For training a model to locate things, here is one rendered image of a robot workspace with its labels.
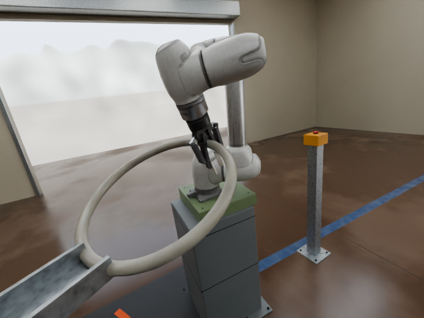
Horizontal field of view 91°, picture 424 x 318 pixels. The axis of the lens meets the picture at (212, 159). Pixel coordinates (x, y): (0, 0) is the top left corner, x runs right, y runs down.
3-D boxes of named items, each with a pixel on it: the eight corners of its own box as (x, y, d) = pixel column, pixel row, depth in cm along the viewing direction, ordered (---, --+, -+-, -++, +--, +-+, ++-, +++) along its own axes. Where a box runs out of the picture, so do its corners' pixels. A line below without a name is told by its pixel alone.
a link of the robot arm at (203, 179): (195, 179, 135) (191, 146, 128) (223, 177, 133) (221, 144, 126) (191, 190, 119) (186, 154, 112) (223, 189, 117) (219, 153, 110)
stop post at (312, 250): (330, 253, 181) (337, 131, 150) (316, 264, 172) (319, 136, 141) (310, 241, 198) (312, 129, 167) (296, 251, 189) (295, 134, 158)
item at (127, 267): (173, 324, 34) (165, 318, 32) (49, 242, 60) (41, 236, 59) (261, 143, 64) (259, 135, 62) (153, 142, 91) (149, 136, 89)
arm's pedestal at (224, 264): (180, 290, 165) (161, 200, 142) (234, 263, 185) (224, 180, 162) (206, 355, 121) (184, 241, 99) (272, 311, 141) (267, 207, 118)
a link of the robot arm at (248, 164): (223, 176, 132) (259, 174, 130) (223, 187, 116) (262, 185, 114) (213, 41, 111) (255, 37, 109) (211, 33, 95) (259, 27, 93)
